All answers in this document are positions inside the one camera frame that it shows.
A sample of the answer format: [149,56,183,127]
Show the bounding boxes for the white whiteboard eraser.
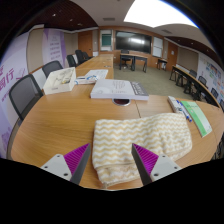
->
[167,95,184,114]

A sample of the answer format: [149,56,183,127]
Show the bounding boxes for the black mesh office chair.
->
[41,60,64,78]
[8,73,44,122]

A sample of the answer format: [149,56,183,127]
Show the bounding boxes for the green booklet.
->
[180,100,213,138]

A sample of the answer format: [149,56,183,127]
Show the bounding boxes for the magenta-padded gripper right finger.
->
[130,142,183,187]

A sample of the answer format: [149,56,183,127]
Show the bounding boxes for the blue marker pen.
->
[175,99,193,123]

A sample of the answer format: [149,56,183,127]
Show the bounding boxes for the white paper sheet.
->
[79,68,109,83]

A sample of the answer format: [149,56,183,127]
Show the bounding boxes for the cream yellow zigzag towel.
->
[91,112,193,190]

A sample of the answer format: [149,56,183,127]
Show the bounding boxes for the white open cardboard box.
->
[42,66,77,96]

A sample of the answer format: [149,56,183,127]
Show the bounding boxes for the colourful wall poster display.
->
[198,54,224,98]

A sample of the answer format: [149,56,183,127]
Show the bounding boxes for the chairs at side table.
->
[188,68,224,112]

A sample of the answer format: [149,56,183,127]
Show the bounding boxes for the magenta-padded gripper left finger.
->
[40,142,92,186]

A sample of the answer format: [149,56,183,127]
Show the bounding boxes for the large purple wall banner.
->
[0,31,30,159]

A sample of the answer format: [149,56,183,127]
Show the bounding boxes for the black presenter desk chair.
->
[119,49,132,70]

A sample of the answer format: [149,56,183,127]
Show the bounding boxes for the dark presenter desk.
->
[119,52,149,73]

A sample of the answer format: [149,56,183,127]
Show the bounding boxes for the narrow purple wall banner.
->
[42,28,67,69]

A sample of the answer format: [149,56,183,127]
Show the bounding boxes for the white wall whiteboard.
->
[152,35,164,58]

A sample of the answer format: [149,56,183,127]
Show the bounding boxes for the white blue small packet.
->
[74,75,98,85]

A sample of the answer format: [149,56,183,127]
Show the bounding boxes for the small dark side desk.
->
[156,58,169,72]

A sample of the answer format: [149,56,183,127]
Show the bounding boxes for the large black wall screen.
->
[115,30,153,55]

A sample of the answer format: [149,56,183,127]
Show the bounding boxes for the green wall board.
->
[99,29,113,52]

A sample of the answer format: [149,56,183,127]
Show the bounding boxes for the brown wooden door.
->
[166,41,179,72]
[78,30,94,58]

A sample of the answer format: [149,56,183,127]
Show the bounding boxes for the round table cable grommet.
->
[111,97,132,107]

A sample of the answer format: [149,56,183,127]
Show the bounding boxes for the row of black office chairs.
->
[65,49,91,68]

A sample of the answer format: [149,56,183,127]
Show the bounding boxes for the bright ceiling light panel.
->
[123,0,199,29]

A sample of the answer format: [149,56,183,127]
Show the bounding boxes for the long dark side table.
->
[169,64,221,108]

